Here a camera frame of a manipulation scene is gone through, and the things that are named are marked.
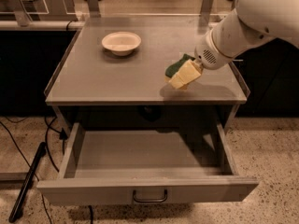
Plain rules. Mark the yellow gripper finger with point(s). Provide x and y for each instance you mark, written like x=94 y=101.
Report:
x=187 y=73

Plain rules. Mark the green and yellow sponge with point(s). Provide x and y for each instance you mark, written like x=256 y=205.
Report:
x=173 y=68

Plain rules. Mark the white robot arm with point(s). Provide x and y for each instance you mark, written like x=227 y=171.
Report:
x=250 y=24

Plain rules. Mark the open grey top drawer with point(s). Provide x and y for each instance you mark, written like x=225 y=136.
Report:
x=105 y=167

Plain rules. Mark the white paper bowl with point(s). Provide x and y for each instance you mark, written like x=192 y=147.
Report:
x=121 y=43

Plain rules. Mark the grey metal cabinet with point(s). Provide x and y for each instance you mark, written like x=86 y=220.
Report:
x=91 y=75

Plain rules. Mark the black floor bar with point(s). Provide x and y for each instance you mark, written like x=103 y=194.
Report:
x=16 y=210

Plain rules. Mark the clear acrylic barrier panel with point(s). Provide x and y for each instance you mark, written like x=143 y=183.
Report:
x=117 y=7

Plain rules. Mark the grey background desk left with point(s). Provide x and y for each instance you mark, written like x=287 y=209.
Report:
x=39 y=10

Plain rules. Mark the dark metal drawer handle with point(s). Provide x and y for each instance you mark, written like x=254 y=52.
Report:
x=150 y=196

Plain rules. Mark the white horizontal rail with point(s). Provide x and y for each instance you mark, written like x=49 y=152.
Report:
x=40 y=25

